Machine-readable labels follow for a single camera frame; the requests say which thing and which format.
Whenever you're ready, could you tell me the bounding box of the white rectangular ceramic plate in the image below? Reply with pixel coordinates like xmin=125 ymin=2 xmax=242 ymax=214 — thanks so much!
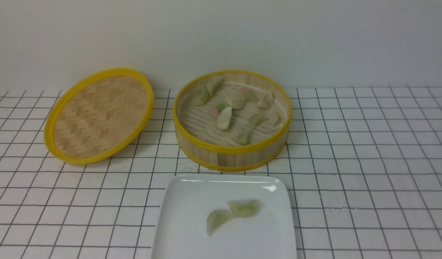
xmin=151 ymin=173 xmax=297 ymax=259

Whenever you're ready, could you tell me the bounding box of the pale green centre dumpling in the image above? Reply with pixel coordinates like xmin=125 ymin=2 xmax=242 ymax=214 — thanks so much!
xmin=216 ymin=106 xmax=232 ymax=130

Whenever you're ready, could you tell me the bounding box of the bamboo steamer basket yellow rim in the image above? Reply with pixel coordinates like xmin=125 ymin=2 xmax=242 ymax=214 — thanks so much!
xmin=173 ymin=69 xmax=292 ymax=172

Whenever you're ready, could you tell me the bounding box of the pink dumpling centre left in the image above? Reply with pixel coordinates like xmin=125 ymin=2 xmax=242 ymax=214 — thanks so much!
xmin=210 ymin=106 xmax=220 ymax=120

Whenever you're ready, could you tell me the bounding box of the pink dumpling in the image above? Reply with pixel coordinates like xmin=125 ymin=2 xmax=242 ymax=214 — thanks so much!
xmin=210 ymin=106 xmax=220 ymax=120
xmin=240 ymin=87 xmax=259 ymax=102

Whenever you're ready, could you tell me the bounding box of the small green dumpling centre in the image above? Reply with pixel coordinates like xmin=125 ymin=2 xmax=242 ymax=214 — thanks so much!
xmin=216 ymin=100 xmax=231 ymax=113

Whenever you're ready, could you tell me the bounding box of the pale dumpling centre back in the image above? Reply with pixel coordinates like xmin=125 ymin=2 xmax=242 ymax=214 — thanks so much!
xmin=226 ymin=98 xmax=245 ymax=110

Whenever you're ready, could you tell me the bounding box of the pink dumpling back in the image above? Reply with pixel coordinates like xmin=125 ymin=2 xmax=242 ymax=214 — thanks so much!
xmin=240 ymin=87 xmax=259 ymax=102

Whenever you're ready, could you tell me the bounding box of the green dumpling back top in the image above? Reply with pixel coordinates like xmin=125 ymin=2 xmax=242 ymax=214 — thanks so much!
xmin=205 ymin=76 xmax=224 ymax=96

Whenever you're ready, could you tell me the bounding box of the beige dumpling back right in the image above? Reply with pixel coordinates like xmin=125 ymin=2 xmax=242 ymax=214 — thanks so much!
xmin=257 ymin=90 xmax=274 ymax=110

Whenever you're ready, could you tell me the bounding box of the beige dumpling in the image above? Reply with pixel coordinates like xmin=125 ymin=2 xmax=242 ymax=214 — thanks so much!
xmin=265 ymin=110 xmax=280 ymax=126
xmin=257 ymin=90 xmax=274 ymax=110

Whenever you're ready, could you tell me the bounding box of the beige dumpling far right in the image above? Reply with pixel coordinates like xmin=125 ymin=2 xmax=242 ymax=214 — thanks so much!
xmin=265 ymin=110 xmax=280 ymax=126

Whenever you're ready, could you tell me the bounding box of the bamboo steamer lid yellow rim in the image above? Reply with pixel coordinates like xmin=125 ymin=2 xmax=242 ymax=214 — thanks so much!
xmin=44 ymin=68 xmax=154 ymax=164

